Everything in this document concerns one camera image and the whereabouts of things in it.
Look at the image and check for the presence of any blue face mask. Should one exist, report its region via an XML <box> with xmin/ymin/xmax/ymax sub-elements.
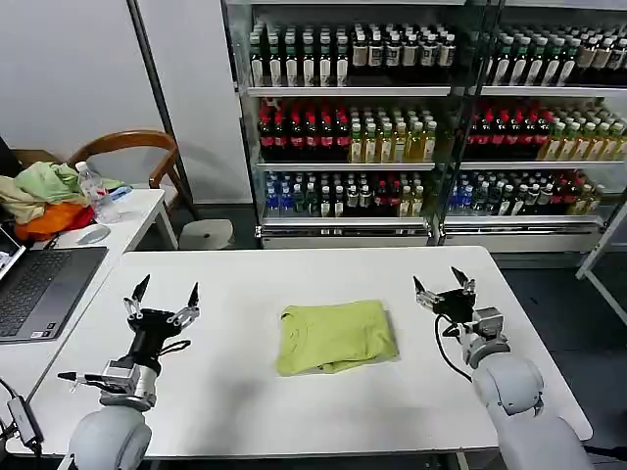
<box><xmin>96</xmin><ymin>184</ymin><xmax>134</xmax><ymax>206</ymax></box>

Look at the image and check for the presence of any white round stool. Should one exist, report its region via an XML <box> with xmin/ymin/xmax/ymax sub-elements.
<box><xmin>177</xmin><ymin>217</ymin><xmax>236</xmax><ymax>252</ymax></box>

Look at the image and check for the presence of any white side table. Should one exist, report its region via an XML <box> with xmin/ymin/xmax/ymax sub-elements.
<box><xmin>0</xmin><ymin>188</ymin><xmax>180</xmax><ymax>432</ymax></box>

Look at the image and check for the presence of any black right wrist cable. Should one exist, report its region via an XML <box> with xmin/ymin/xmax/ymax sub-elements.
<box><xmin>432</xmin><ymin>314</ymin><xmax>474</xmax><ymax>384</ymax></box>

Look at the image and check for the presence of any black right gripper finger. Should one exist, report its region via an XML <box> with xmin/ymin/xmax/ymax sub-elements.
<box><xmin>450</xmin><ymin>266</ymin><xmax>477</xmax><ymax>296</ymax></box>
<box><xmin>412</xmin><ymin>275</ymin><xmax>443</xmax><ymax>309</ymax></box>

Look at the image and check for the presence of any green cloth pile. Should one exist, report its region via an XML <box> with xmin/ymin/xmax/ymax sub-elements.
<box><xmin>0</xmin><ymin>161</ymin><xmax>126</xmax><ymax>222</ymax></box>

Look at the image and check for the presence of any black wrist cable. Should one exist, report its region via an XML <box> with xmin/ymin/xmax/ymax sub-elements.
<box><xmin>432</xmin><ymin>314</ymin><xmax>474</xmax><ymax>384</ymax></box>
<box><xmin>157</xmin><ymin>339</ymin><xmax>193</xmax><ymax>357</ymax></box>

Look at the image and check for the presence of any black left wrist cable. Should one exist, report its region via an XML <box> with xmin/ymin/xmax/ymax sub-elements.
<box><xmin>157</xmin><ymin>339</ymin><xmax>193</xmax><ymax>357</ymax></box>

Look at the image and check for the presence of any drinks shelf with metal frame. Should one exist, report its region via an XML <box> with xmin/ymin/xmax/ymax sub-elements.
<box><xmin>438</xmin><ymin>0</ymin><xmax>627</xmax><ymax>255</ymax></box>
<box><xmin>220</xmin><ymin>0</ymin><xmax>489</xmax><ymax>250</ymax></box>

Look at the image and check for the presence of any grey laptop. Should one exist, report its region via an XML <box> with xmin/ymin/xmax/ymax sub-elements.
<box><xmin>0</xmin><ymin>226</ymin><xmax>110</xmax><ymax>343</ymax></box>

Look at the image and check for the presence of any orange cloth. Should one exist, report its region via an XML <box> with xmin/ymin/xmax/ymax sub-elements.
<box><xmin>13</xmin><ymin>202</ymin><xmax>98</xmax><ymax>242</ymax></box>

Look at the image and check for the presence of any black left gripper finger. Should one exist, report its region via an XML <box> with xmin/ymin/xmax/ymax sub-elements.
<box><xmin>122</xmin><ymin>273</ymin><xmax>152</xmax><ymax>319</ymax></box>
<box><xmin>166</xmin><ymin>281</ymin><xmax>201</xmax><ymax>329</ymax></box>

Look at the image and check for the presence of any slanted grey metal pole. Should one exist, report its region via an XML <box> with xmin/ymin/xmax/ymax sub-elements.
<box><xmin>125</xmin><ymin>0</ymin><xmax>200</xmax><ymax>221</ymax></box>

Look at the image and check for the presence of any grey computer mouse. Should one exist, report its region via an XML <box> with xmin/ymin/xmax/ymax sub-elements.
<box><xmin>76</xmin><ymin>224</ymin><xmax>112</xmax><ymax>246</ymax></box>

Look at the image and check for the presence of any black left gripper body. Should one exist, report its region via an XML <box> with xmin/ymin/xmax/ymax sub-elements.
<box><xmin>127</xmin><ymin>308</ymin><xmax>185</xmax><ymax>368</ymax></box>

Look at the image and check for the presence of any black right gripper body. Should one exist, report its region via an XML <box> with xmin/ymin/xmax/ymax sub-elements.
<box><xmin>432</xmin><ymin>288</ymin><xmax>477</xmax><ymax>326</ymax></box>

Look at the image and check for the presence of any yellow-green shirt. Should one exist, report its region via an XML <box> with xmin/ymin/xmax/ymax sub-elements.
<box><xmin>275</xmin><ymin>299</ymin><xmax>402</xmax><ymax>377</ymax></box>

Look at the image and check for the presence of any black adapter with cable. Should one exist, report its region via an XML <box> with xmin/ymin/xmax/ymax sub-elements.
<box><xmin>0</xmin><ymin>376</ymin><xmax>46</xmax><ymax>457</ymax></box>

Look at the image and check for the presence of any wooden chair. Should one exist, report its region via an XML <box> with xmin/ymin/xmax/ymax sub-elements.
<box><xmin>66</xmin><ymin>129</ymin><xmax>181</xmax><ymax>217</ymax></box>

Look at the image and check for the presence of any white metal frame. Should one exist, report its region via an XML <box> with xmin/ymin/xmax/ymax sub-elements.
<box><xmin>574</xmin><ymin>195</ymin><xmax>627</xmax><ymax>315</ymax></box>

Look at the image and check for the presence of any clear plastic water bottle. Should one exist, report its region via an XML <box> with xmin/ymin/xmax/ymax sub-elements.
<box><xmin>74</xmin><ymin>161</ymin><xmax>104</xmax><ymax>217</ymax></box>

